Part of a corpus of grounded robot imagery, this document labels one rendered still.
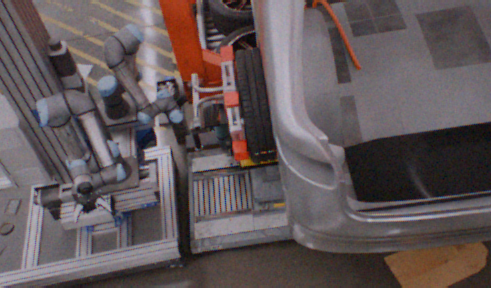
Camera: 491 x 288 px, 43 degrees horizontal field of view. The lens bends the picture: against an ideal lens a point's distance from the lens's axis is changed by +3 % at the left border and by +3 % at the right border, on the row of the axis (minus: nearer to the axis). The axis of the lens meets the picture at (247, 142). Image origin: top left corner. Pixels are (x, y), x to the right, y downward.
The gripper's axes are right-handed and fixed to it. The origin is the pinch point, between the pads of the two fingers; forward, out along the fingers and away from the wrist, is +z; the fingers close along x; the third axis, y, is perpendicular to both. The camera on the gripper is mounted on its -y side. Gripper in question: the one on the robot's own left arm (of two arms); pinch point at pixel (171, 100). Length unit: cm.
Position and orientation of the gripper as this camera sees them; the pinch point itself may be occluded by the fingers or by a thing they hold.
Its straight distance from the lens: 374.5
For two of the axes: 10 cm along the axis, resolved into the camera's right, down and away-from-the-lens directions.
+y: -8.7, 4.9, -0.7
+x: 4.3, 8.1, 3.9
